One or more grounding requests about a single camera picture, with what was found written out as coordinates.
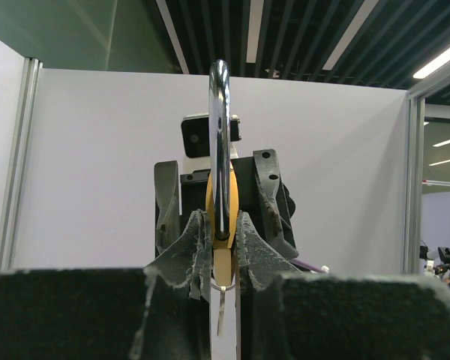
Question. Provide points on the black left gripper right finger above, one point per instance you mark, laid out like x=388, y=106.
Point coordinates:
x=285, y=313

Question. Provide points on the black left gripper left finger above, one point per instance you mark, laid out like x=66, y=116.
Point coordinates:
x=160, y=311

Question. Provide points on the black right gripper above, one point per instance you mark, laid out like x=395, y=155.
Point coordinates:
x=255, y=187

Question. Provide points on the silver key pair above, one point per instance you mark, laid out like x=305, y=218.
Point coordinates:
x=222, y=301

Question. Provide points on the long-shackle brass padlock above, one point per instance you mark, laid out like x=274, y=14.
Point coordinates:
x=222, y=196

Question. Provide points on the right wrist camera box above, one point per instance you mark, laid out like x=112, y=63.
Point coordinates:
x=195, y=136

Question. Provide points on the aluminium frame post right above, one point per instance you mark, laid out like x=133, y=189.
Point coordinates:
x=416, y=96

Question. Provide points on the aluminium frame post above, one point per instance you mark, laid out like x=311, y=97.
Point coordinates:
x=17, y=162
x=416, y=96

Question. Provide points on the aluminium frame post left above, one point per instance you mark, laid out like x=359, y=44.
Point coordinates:
x=17, y=162

